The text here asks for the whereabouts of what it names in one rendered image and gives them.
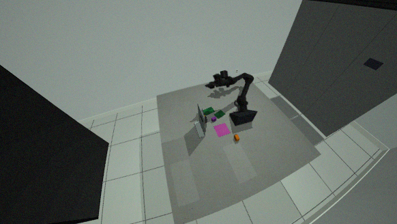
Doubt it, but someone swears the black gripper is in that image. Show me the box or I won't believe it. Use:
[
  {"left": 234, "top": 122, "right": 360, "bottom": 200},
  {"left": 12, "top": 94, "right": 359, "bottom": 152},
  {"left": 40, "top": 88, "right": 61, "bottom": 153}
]
[{"left": 205, "top": 77, "right": 224, "bottom": 89}]

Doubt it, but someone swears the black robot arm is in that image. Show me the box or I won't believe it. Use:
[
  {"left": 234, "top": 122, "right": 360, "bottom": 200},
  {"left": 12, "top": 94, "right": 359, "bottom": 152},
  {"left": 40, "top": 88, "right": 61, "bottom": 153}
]
[{"left": 214, "top": 70, "right": 254, "bottom": 112}]

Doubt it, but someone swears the magenta flat square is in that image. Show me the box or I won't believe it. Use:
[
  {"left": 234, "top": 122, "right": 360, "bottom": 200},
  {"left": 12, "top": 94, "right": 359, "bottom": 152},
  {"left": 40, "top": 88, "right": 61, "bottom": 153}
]
[{"left": 214, "top": 123, "right": 231, "bottom": 137}]

